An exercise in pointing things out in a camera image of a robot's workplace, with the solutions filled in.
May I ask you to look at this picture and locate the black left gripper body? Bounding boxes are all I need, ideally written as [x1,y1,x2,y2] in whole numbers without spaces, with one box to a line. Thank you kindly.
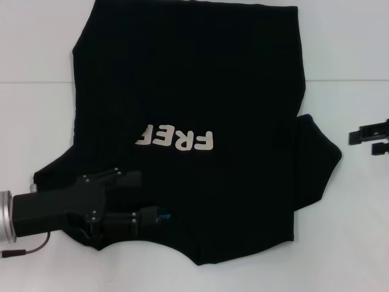
[12,175,107,238]

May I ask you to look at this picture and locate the black shirt with FREE print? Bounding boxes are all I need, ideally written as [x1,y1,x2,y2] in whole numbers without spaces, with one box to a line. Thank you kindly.
[33,0,343,267]

